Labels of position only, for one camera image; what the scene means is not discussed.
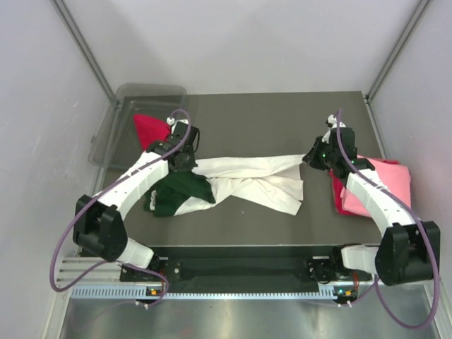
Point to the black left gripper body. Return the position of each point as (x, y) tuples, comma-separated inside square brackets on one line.
[(188, 161)]

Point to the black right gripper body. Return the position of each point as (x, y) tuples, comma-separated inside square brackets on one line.
[(323, 156)]

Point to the white and green t-shirt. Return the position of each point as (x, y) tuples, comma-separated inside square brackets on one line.
[(274, 182)]

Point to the pink t-shirt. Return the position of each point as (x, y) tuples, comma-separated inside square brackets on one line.
[(398, 182)]

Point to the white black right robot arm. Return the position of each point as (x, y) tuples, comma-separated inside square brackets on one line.
[(409, 248)]

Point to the crimson red t-shirt in bin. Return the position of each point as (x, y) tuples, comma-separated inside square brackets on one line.
[(150, 130)]

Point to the clear grey plastic bin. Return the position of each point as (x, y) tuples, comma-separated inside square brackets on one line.
[(116, 145)]

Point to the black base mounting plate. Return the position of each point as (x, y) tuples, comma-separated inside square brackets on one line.
[(293, 263)]

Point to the grey slotted cable duct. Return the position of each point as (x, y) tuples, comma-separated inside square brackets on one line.
[(151, 291)]

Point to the right aluminium frame post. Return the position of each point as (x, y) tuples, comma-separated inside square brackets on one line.
[(400, 43)]

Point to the aluminium frame post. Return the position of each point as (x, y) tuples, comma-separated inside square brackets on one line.
[(400, 43), (75, 32)]

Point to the left aluminium frame post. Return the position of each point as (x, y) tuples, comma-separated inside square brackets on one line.
[(75, 32)]

